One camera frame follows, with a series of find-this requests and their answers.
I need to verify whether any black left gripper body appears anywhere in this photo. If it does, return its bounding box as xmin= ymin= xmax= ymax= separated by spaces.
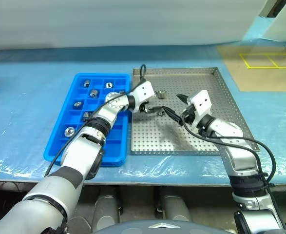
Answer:
xmin=137 ymin=99 xmax=152 ymax=115

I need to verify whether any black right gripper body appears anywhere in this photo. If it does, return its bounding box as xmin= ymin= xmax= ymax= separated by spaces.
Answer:
xmin=181 ymin=103 xmax=196 ymax=127

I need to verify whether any perforated steel tray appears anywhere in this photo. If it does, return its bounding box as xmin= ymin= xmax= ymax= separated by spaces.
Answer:
xmin=131 ymin=67 xmax=260 ymax=156

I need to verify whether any blue plastic compartment tray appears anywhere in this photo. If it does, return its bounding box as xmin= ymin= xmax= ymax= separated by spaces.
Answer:
xmin=43 ymin=73 xmax=131 ymax=167

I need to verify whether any brown cardboard sheet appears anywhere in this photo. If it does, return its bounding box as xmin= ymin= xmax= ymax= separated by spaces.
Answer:
xmin=216 ymin=45 xmax=286 ymax=92

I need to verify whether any grey rounded cylinder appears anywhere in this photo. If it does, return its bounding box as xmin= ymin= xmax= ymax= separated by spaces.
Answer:
xmin=91 ymin=187 xmax=122 ymax=233
xmin=155 ymin=186 xmax=191 ymax=223

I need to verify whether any dark grey rounded shell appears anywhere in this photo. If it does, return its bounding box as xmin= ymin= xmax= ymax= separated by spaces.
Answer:
xmin=91 ymin=218 xmax=234 ymax=234

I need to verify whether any blue table cover sheet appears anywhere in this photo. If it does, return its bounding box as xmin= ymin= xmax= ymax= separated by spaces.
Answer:
xmin=0 ymin=39 xmax=286 ymax=187

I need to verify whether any white leaning panel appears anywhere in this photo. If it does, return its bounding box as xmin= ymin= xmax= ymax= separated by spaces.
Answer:
xmin=262 ymin=0 xmax=286 ymax=42

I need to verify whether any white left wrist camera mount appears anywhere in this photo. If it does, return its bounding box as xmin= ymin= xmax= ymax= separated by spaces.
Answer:
xmin=132 ymin=81 xmax=156 ymax=108

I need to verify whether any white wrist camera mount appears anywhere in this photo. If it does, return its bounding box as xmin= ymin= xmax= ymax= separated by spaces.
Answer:
xmin=132 ymin=81 xmax=156 ymax=108
xmin=188 ymin=90 xmax=213 ymax=128

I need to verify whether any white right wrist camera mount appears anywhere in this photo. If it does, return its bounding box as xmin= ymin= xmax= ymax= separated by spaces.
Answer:
xmin=188 ymin=90 xmax=213 ymax=128

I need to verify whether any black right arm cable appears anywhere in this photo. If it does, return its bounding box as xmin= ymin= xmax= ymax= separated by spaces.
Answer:
xmin=181 ymin=113 xmax=277 ymax=190

